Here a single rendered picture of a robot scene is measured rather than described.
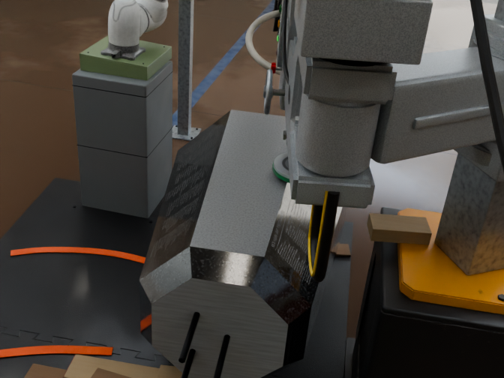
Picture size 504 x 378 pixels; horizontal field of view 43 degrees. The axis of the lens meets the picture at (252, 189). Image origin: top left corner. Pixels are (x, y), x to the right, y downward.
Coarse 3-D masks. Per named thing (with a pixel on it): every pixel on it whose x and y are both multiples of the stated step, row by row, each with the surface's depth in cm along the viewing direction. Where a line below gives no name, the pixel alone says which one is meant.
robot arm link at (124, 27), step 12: (120, 0) 317; (132, 0) 318; (120, 12) 315; (132, 12) 316; (144, 12) 326; (108, 24) 321; (120, 24) 316; (132, 24) 318; (144, 24) 327; (120, 36) 319; (132, 36) 321
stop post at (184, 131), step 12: (180, 0) 401; (192, 0) 403; (180, 12) 405; (192, 12) 408; (180, 24) 409; (192, 24) 413; (180, 36) 413; (192, 36) 417; (180, 48) 417; (192, 48) 422; (180, 60) 421; (192, 60) 427; (180, 72) 425; (180, 84) 430; (180, 96) 434; (180, 108) 439; (180, 120) 443; (180, 132) 448; (192, 132) 453
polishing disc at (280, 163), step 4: (280, 156) 243; (284, 156) 243; (276, 160) 239; (280, 160) 240; (284, 160) 240; (288, 160) 240; (276, 164) 237; (280, 164) 237; (284, 164) 237; (288, 164) 238; (276, 168) 235; (280, 168) 235; (284, 168) 235; (288, 168) 235; (280, 172) 232; (284, 172) 232; (288, 172) 232; (284, 176) 232; (288, 176) 231
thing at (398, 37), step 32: (320, 0) 125; (352, 0) 125; (384, 0) 125; (416, 0) 125; (320, 32) 128; (352, 32) 128; (384, 32) 128; (416, 32) 128; (352, 64) 139; (416, 64) 132
